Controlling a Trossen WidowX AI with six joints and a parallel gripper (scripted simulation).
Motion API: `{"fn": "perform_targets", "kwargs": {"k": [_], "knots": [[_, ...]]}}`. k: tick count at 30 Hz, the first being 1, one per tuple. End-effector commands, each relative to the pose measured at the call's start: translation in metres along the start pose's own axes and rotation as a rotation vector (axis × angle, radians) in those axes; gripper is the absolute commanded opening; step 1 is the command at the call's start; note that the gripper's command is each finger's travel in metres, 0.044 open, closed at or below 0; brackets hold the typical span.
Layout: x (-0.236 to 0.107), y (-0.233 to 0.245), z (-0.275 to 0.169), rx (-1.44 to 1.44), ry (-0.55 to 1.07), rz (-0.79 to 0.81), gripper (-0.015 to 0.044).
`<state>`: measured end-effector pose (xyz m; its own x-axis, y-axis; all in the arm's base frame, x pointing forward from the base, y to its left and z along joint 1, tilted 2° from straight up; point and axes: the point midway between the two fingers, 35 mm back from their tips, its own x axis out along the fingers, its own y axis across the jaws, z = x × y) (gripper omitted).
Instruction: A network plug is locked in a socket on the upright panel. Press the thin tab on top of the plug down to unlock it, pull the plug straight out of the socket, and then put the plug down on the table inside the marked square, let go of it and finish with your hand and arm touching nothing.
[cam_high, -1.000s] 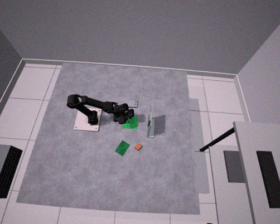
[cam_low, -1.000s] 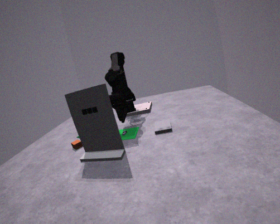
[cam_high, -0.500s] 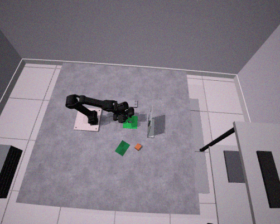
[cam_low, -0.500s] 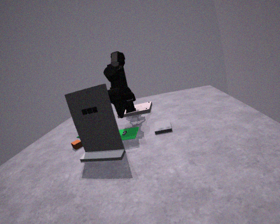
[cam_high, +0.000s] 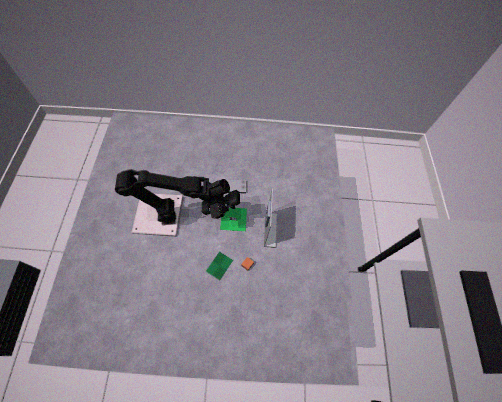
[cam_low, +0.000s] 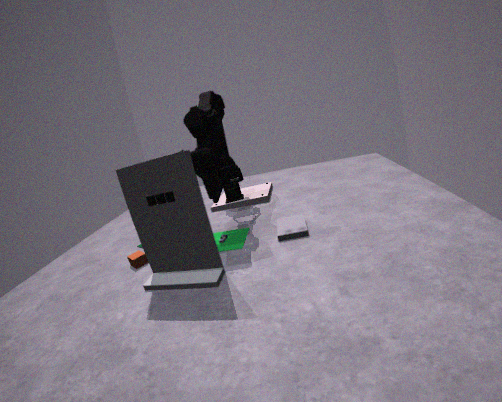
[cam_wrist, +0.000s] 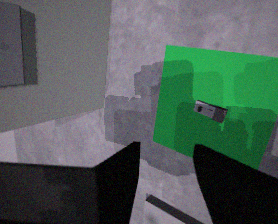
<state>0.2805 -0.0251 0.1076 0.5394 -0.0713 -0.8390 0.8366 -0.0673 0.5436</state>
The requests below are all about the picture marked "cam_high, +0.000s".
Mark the orange block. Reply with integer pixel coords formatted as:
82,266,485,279
241,257,254,271

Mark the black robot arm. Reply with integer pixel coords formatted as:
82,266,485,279
115,169,230,225

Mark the green translucent square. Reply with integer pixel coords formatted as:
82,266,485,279
220,208,247,231

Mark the green rectangular mat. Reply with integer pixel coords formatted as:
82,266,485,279
206,252,233,281

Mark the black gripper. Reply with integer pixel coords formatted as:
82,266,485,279
202,190,240,215

